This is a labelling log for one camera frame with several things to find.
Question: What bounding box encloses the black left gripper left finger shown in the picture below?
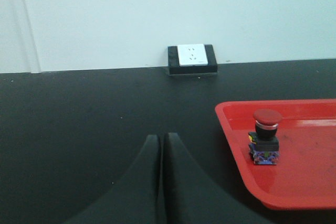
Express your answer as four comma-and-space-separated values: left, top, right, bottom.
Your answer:
65, 135, 161, 223

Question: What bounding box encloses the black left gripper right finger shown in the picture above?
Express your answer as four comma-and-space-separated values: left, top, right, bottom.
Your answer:
162, 132, 270, 223

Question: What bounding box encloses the red mushroom push button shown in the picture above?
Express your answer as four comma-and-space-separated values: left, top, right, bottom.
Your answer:
248, 109, 282, 165

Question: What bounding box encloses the red plastic tray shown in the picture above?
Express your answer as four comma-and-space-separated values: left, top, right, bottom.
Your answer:
215, 99, 335, 210

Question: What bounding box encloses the white wall socket black box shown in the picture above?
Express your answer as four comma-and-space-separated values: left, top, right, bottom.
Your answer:
167, 44, 218, 75

